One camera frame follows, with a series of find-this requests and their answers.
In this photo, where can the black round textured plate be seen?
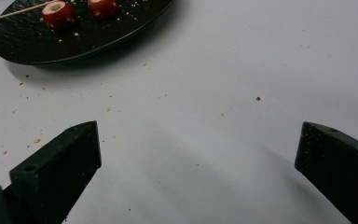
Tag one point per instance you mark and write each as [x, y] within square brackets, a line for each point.
[37, 43]

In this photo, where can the thin wooden skewer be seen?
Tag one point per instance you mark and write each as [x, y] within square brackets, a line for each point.
[12, 13]

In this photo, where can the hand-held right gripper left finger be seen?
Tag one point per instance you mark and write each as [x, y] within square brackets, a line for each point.
[59, 168]

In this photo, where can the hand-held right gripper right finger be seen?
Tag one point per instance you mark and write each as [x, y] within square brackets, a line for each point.
[338, 165]

